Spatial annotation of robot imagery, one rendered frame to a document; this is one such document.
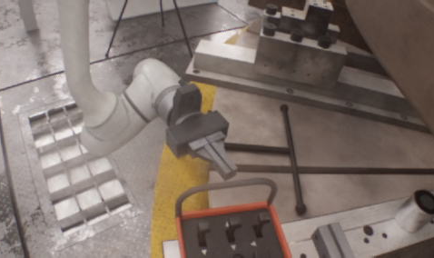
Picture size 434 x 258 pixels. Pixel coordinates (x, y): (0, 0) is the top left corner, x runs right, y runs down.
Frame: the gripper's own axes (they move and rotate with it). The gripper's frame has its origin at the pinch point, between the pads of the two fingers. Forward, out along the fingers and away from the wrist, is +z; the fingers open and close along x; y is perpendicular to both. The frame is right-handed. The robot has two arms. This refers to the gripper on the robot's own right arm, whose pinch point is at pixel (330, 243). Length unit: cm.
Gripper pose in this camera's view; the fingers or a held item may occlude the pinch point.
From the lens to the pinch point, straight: 36.5
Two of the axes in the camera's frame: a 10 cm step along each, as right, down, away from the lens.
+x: -9.7, 0.7, -2.2
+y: 1.1, -7.0, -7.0
